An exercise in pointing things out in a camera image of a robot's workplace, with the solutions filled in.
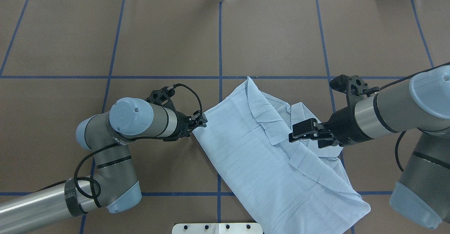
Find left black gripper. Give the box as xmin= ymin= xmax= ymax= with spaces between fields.
xmin=176 ymin=111 xmax=208 ymax=138

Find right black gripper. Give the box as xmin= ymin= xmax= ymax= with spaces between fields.
xmin=288 ymin=109 xmax=368 ymax=148

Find light blue button shirt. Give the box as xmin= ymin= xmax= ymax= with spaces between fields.
xmin=193 ymin=77 xmax=371 ymax=234

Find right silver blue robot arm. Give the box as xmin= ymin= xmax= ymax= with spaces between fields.
xmin=288 ymin=63 xmax=450 ymax=229

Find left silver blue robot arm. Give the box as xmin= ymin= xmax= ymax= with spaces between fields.
xmin=1 ymin=95 xmax=207 ymax=234

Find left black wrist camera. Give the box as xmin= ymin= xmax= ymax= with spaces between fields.
xmin=145 ymin=86 xmax=176 ymax=112

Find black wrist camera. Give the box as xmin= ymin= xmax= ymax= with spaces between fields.
xmin=329 ymin=74 xmax=380 ymax=110
xmin=145 ymin=86 xmax=176 ymax=112

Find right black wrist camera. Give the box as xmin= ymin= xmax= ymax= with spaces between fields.
xmin=329 ymin=74 xmax=380 ymax=110

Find right black braided cable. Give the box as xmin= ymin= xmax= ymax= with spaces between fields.
xmin=374 ymin=65 xmax=450 ymax=173

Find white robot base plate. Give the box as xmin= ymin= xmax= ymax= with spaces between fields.
xmin=172 ymin=223 xmax=264 ymax=234

